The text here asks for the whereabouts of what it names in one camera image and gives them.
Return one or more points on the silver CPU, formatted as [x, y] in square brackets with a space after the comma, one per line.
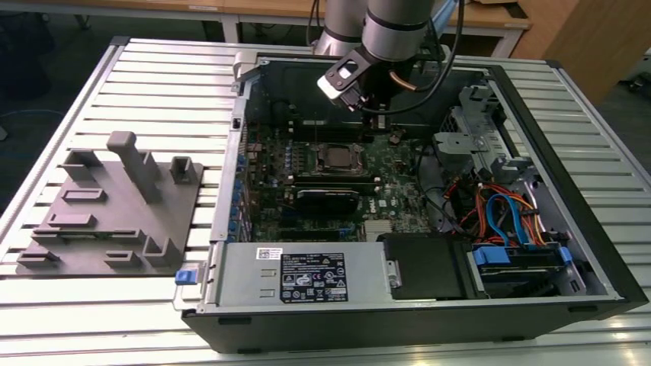
[340, 157]

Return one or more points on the black RAM slot row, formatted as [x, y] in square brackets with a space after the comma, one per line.
[326, 131]
[332, 179]

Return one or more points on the black expansion slot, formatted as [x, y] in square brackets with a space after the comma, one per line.
[316, 234]

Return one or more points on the black drive bay cover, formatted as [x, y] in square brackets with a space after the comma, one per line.
[428, 267]

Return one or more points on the metal disk bay cage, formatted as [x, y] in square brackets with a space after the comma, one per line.
[478, 126]

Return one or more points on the green motherboard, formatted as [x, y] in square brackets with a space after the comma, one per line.
[402, 190]

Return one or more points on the black graphics card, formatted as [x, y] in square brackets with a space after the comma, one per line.
[326, 206]

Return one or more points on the silver chipset heatsink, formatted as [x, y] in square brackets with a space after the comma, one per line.
[380, 225]

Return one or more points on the wooden cabinet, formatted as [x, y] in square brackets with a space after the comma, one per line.
[585, 38]

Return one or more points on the hard disk in blue carrier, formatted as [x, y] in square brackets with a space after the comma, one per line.
[492, 255]

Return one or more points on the silver power supply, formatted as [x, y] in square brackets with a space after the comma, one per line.
[245, 274]

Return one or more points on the grey parts rack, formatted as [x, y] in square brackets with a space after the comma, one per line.
[127, 213]

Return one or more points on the blue case latch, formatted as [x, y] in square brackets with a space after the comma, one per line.
[185, 277]

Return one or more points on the black open PC case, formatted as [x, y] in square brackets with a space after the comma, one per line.
[357, 331]

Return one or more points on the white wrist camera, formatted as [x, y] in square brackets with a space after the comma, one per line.
[341, 76]

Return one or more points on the wooden desk white frame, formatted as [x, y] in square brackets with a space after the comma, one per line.
[489, 19]
[127, 4]

